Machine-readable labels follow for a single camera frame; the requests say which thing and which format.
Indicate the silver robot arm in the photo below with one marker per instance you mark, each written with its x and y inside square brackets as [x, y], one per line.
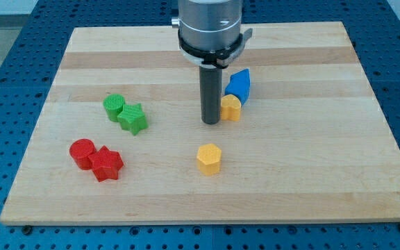
[209, 32]

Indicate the yellow hexagon block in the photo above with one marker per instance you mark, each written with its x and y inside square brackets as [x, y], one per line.
[209, 159]

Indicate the green star block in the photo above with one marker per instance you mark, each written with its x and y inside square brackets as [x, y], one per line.
[132, 118]

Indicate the red star block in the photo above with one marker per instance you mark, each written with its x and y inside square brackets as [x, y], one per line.
[106, 164]

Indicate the yellow heart block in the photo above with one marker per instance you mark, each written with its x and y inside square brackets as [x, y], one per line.
[230, 108]

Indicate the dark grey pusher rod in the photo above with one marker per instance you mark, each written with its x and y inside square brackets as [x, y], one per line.
[210, 93]

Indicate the blue arrow-shaped block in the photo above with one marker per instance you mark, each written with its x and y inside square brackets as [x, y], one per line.
[239, 85]

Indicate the wooden board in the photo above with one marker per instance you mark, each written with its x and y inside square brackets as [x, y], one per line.
[120, 140]

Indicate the green cylinder block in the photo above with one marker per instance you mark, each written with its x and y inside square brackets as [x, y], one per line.
[113, 105]

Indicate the red cylinder block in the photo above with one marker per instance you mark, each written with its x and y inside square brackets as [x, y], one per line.
[80, 151]

